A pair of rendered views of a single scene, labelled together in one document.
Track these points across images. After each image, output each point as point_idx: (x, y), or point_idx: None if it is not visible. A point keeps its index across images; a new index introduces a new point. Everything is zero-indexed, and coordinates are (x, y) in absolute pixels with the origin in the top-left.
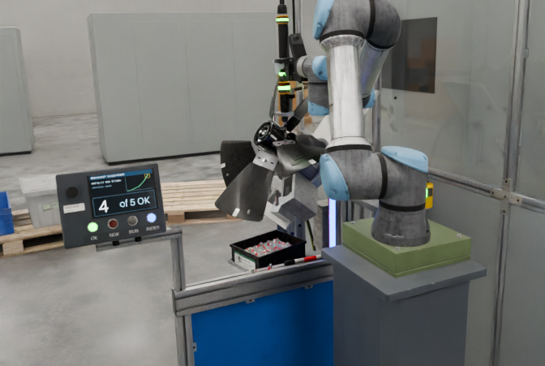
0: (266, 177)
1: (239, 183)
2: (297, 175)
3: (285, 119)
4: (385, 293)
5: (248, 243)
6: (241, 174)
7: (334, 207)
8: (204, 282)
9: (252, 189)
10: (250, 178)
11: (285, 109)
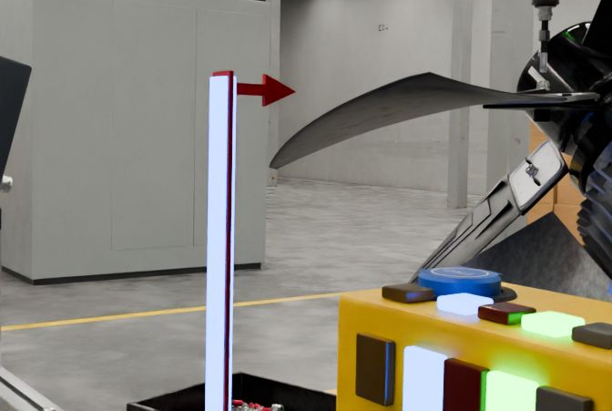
0: (486, 225)
1: (448, 235)
2: (534, 234)
3: None
4: None
5: (290, 399)
6: (473, 208)
7: (219, 303)
8: (9, 383)
9: (441, 256)
10: (464, 223)
11: None
